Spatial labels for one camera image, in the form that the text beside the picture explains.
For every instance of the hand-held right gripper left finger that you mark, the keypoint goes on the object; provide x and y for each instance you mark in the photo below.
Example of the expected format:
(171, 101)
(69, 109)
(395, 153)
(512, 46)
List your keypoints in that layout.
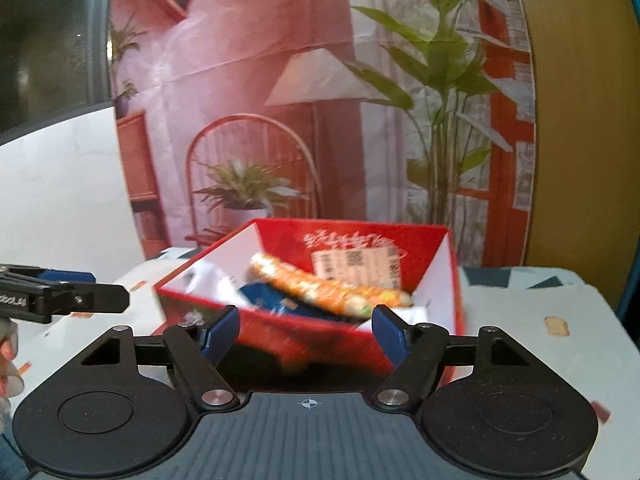
(220, 332)

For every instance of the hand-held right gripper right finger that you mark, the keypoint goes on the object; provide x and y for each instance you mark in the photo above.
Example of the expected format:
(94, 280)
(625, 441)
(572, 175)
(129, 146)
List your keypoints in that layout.
(387, 332)

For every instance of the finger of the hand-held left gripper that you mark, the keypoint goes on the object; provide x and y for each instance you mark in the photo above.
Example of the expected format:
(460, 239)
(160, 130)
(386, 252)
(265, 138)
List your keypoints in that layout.
(65, 276)
(100, 299)

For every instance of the white cloth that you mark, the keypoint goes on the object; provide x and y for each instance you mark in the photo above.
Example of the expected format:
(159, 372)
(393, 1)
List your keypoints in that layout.
(220, 285)

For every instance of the blue snack packet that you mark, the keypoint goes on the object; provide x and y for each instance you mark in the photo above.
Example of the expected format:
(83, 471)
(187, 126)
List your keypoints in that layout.
(270, 297)

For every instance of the red cardboard box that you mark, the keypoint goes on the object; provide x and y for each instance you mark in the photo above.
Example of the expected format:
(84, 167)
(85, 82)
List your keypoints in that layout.
(300, 335)

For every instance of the orange snack packet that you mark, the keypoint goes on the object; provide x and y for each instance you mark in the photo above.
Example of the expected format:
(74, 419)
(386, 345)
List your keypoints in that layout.
(310, 285)

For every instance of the person's left hand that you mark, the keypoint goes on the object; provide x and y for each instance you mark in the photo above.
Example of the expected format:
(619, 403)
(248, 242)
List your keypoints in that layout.
(9, 360)

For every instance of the printed table mat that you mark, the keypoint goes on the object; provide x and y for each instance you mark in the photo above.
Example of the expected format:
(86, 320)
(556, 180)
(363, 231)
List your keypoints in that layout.
(525, 300)

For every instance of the printed room scene backdrop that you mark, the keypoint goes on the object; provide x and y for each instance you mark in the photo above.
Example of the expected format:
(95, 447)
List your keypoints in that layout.
(300, 110)

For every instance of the dark window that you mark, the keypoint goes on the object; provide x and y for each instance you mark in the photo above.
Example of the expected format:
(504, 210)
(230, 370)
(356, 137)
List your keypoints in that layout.
(45, 35)

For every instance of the yellow wooden panel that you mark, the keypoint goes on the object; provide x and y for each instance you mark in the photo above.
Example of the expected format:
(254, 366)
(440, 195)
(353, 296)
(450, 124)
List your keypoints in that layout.
(575, 135)

